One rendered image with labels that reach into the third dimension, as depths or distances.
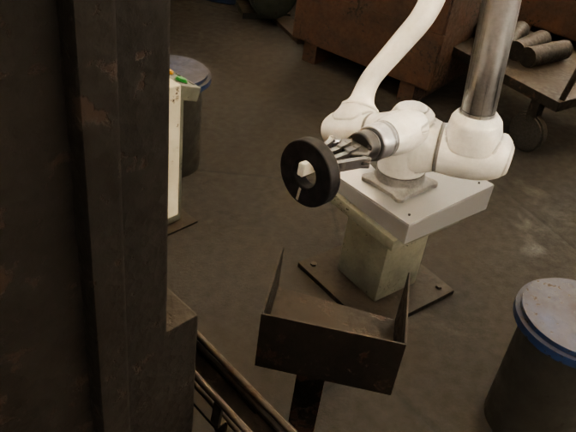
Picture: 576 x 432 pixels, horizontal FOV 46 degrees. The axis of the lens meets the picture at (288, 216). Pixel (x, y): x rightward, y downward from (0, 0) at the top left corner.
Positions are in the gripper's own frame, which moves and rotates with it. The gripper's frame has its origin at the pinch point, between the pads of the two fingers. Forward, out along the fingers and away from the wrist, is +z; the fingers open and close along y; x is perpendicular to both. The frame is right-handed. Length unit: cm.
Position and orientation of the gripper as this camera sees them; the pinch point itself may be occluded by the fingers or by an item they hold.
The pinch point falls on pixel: (311, 165)
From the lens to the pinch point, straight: 149.1
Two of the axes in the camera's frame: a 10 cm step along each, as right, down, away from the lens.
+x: 1.6, -8.2, -5.5
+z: -7.0, 3.0, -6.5
